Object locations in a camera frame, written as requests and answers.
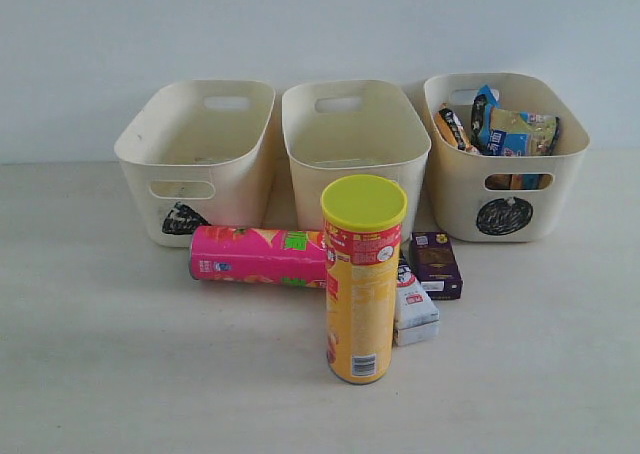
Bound orange instant noodle bag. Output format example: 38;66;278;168
433;103;521;191

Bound blue instant noodle bag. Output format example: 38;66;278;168
470;85;561;157

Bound pink chips can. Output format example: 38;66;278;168
189;226;326;289

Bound right cream bin circle mark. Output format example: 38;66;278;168
422;73;590;242

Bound white blue milk carton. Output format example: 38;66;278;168
393;254;440;347

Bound middle cream bin square mark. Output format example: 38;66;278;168
281;80;431;239

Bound yellow chips can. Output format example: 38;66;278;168
321;174;408;385

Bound purple drink carton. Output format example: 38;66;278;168
409;232;463;301

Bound left cream bin triangle mark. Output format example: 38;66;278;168
114;80;276;248

